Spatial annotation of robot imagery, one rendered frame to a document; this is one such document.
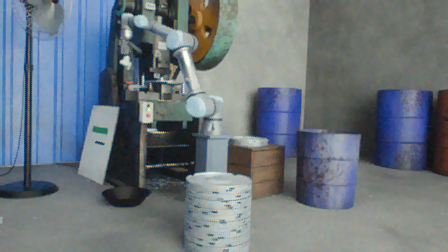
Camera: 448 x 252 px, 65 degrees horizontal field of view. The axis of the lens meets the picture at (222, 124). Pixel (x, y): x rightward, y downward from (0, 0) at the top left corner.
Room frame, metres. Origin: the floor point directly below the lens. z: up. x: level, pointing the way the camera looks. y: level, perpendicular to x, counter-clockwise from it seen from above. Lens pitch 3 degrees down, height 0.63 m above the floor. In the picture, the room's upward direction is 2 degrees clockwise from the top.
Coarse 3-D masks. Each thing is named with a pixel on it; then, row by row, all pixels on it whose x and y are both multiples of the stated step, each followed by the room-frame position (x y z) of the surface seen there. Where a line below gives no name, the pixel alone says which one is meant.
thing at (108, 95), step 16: (112, 80) 2.83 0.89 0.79; (112, 96) 2.80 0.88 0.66; (128, 112) 2.57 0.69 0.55; (128, 128) 2.56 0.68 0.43; (144, 128) 2.41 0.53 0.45; (112, 144) 2.81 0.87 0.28; (128, 144) 2.58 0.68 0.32; (144, 144) 2.41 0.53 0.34; (112, 160) 2.81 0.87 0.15; (128, 160) 2.58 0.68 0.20; (144, 160) 2.42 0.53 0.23; (112, 176) 2.77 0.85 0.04; (128, 176) 2.55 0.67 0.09; (144, 176) 2.42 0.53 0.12
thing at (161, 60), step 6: (156, 36) 2.70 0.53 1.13; (156, 42) 2.70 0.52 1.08; (162, 42) 2.73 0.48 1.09; (156, 48) 2.70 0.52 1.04; (162, 48) 2.73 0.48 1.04; (168, 48) 2.76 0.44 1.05; (156, 54) 2.69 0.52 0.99; (162, 54) 2.73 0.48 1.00; (168, 54) 2.76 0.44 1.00; (150, 60) 2.72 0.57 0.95; (156, 60) 2.69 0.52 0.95; (162, 60) 2.70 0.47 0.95; (168, 60) 2.73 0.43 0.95; (150, 66) 2.71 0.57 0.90; (156, 66) 2.69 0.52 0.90; (162, 66) 2.70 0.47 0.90; (168, 66) 2.73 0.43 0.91
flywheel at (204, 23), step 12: (192, 0) 3.08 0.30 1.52; (204, 0) 2.99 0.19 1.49; (216, 0) 2.76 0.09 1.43; (192, 12) 3.02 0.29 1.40; (204, 12) 2.94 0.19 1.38; (216, 12) 2.76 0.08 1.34; (192, 24) 3.01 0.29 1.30; (204, 24) 2.94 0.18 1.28; (216, 24) 2.75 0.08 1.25; (204, 36) 2.95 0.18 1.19; (204, 48) 2.86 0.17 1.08
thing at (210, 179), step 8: (192, 176) 1.61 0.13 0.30; (200, 176) 1.61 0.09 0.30; (208, 176) 1.63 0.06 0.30; (216, 176) 1.60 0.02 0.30; (224, 176) 1.64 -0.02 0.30; (232, 176) 1.64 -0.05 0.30; (240, 176) 1.65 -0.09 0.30; (200, 184) 1.45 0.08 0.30; (208, 184) 1.45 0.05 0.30; (216, 184) 1.46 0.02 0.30; (224, 184) 1.47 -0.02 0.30; (232, 184) 1.47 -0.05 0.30; (240, 184) 1.48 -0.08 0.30; (248, 184) 1.48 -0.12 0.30
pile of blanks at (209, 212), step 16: (192, 192) 1.46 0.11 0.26; (208, 192) 1.42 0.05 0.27; (224, 192) 1.42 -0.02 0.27; (240, 192) 1.44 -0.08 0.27; (192, 208) 1.45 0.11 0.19; (208, 208) 1.43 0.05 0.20; (224, 208) 1.41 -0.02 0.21; (240, 208) 1.44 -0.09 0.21; (192, 224) 1.45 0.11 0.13; (208, 224) 1.41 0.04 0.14; (224, 224) 1.41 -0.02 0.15; (240, 224) 1.44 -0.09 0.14; (192, 240) 1.45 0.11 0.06; (208, 240) 1.41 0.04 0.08; (224, 240) 1.41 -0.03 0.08; (240, 240) 1.46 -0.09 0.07
